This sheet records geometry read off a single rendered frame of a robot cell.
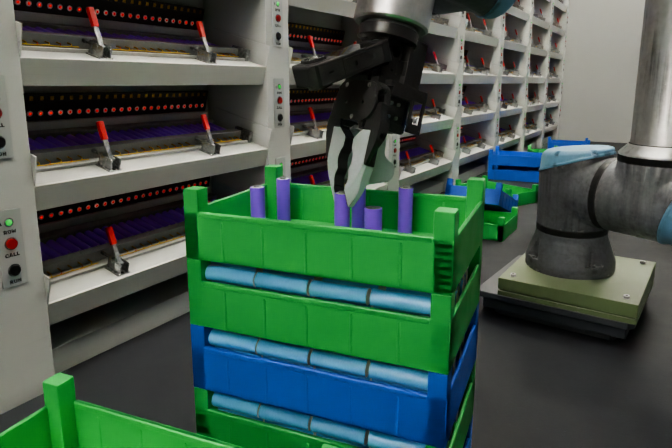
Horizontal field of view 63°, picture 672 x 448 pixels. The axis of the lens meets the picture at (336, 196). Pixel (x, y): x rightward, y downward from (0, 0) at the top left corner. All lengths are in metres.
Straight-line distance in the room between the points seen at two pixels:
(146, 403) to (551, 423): 0.64
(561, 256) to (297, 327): 0.80
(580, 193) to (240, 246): 0.81
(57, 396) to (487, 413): 0.64
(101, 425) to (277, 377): 0.18
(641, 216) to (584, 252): 0.17
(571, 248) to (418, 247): 0.79
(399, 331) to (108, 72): 0.73
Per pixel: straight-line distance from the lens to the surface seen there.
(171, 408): 0.99
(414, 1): 0.65
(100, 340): 1.19
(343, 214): 0.65
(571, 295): 1.23
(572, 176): 1.25
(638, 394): 1.11
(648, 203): 1.17
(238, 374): 0.67
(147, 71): 1.14
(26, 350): 1.06
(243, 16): 1.45
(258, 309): 0.62
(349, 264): 0.55
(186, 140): 1.29
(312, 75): 0.59
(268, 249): 0.59
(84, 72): 1.06
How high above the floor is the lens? 0.51
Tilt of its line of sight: 12 degrees down
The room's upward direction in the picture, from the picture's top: straight up
